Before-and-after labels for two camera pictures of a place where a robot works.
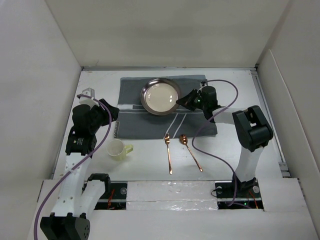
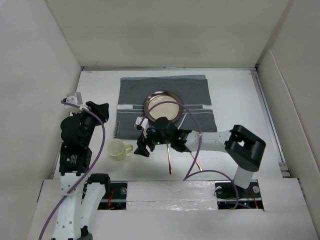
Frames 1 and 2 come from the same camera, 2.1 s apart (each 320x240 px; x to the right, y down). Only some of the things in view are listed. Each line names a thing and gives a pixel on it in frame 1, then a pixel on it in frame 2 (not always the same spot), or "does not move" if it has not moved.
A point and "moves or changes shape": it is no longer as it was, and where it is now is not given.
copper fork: [167, 138] does not move
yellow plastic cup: [117, 150] does not move
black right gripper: [186, 100] -> [142, 143]
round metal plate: [158, 96] moves or changes shape
